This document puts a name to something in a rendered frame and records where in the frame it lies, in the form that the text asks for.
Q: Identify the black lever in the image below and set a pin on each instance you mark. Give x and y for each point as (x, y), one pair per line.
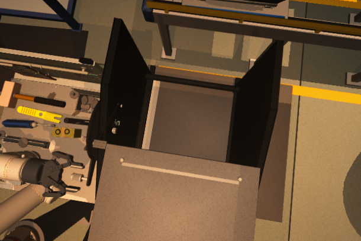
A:
(91, 171)

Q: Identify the yellow flat tool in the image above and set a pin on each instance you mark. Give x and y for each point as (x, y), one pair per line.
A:
(36, 113)

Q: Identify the grey washer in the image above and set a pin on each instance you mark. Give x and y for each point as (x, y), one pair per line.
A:
(74, 94)

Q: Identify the small white cap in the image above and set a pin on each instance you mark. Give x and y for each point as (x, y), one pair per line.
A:
(53, 146)

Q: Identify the grey button block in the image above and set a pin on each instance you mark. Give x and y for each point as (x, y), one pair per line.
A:
(99, 144)

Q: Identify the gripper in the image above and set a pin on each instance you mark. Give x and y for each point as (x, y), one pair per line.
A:
(41, 171)

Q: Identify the black mesh panel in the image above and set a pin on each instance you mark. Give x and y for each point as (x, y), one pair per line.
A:
(25, 70)

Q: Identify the dark round drum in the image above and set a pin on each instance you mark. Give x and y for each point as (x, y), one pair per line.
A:
(354, 192)

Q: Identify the grey parts tray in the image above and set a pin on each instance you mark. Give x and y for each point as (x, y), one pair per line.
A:
(86, 102)

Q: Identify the white pin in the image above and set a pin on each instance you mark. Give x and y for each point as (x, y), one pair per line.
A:
(76, 177)

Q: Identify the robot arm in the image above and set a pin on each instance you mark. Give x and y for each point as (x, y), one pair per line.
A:
(14, 167)

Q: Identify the yellow box with rings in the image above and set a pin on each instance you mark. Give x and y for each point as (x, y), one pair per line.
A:
(67, 132)

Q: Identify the grey foot block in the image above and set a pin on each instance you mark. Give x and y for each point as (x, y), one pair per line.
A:
(354, 78)
(356, 17)

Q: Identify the tan head mallet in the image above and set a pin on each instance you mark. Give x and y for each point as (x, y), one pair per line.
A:
(10, 94)

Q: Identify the grey bench machine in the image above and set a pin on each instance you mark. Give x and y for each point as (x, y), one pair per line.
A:
(42, 58)

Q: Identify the grey conveyor table yellow rail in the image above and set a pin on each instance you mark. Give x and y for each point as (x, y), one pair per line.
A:
(253, 22)

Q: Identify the small white knob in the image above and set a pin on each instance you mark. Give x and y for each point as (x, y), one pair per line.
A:
(114, 130)

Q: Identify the black bar tool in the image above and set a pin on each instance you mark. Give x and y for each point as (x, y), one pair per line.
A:
(31, 142)

